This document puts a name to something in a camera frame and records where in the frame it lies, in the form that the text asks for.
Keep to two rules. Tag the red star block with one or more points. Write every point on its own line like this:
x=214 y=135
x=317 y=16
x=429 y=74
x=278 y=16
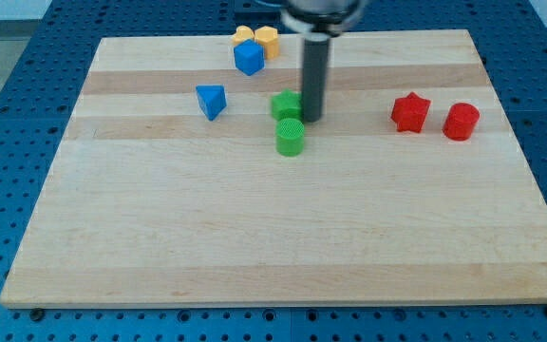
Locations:
x=409 y=112

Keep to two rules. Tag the wooden board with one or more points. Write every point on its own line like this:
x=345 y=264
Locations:
x=148 y=204

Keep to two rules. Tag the yellow heart block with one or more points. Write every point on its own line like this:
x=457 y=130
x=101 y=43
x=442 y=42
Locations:
x=242 y=34

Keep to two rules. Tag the green star block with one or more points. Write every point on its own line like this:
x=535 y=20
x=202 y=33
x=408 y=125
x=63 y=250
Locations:
x=286 y=105

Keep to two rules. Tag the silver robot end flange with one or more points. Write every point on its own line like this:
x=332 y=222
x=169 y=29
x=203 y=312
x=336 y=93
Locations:
x=324 y=17

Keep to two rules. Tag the red cylinder block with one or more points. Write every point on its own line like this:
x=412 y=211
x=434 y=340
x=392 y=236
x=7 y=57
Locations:
x=461 y=121

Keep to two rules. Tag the blue triangle block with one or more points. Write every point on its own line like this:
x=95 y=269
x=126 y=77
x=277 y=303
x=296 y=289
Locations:
x=211 y=100

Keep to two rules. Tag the yellow hexagon block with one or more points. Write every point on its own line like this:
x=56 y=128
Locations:
x=268 y=38

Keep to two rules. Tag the blue cube block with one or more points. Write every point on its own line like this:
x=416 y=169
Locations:
x=249 y=57

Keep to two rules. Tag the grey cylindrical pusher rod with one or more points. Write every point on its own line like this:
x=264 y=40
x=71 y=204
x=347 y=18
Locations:
x=315 y=61

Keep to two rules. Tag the green cylinder block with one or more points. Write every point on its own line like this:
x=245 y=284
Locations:
x=289 y=137

